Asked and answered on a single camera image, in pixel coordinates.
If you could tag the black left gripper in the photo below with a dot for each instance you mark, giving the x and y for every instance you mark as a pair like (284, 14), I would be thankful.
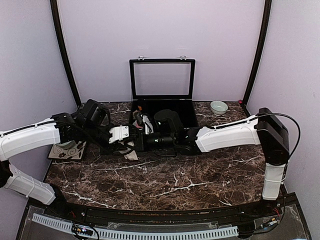
(116, 146)

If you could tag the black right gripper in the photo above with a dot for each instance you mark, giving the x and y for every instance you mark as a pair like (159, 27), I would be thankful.
(141, 142)

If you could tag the beige and brown sock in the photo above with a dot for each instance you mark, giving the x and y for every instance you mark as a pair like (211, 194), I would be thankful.
(130, 154)

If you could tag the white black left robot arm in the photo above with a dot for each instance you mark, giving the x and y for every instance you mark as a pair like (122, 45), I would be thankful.
(90, 123)

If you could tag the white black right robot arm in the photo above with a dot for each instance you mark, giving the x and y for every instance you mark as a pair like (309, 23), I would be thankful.
(264, 129)

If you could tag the floral square ceramic plate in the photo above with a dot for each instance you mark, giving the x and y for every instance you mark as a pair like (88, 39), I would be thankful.
(73, 151)

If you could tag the pale green ceramic bowl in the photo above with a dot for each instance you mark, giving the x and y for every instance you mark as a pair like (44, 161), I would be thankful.
(66, 144)

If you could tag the black compartment storage box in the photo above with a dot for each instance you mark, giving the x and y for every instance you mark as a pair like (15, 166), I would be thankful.
(184, 108)

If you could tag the glass-panel black box lid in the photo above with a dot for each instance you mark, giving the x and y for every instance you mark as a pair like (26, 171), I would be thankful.
(162, 78)

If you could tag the small green circuit board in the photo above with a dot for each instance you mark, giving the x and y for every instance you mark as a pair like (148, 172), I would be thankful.
(81, 230)

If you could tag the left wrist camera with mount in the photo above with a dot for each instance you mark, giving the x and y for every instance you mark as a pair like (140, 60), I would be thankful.
(123, 133)

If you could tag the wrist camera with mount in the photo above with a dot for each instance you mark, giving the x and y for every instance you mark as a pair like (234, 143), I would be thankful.
(142, 121)
(123, 133)

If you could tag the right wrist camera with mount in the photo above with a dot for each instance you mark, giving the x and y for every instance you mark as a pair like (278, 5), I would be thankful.
(142, 121)

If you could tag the black left corner post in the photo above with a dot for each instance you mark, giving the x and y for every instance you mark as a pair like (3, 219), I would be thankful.
(63, 51)

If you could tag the black corner post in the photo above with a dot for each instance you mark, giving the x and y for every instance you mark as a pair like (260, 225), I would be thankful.
(63, 51)
(258, 52)

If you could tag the white slotted cable duct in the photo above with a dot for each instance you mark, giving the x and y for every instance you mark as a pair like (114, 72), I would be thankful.
(119, 231)

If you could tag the black front rail frame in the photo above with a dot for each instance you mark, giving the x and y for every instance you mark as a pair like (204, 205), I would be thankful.
(280, 220)

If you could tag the black right corner post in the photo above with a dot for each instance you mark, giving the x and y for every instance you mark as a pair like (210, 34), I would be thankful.
(258, 52)

